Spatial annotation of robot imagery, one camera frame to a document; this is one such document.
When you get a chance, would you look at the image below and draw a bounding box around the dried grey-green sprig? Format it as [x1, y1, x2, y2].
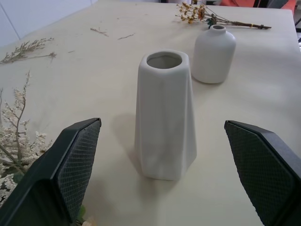
[0, 36, 57, 65]

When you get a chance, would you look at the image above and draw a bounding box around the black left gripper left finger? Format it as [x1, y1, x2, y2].
[0, 117, 102, 226]

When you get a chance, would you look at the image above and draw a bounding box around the short white bottle vase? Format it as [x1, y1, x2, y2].
[192, 24, 237, 84]

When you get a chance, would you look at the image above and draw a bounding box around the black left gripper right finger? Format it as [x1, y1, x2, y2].
[224, 120, 301, 226]

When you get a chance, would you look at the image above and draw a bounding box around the tall white faceted vase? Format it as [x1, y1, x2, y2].
[134, 48, 198, 182]

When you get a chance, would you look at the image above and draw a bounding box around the white dried flower bunch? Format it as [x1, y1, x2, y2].
[0, 70, 54, 208]

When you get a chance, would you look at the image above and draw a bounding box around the orange object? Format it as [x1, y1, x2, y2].
[220, 0, 256, 8]

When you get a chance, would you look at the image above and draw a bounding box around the yellow dried flower bunch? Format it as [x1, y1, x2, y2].
[174, 1, 272, 31]

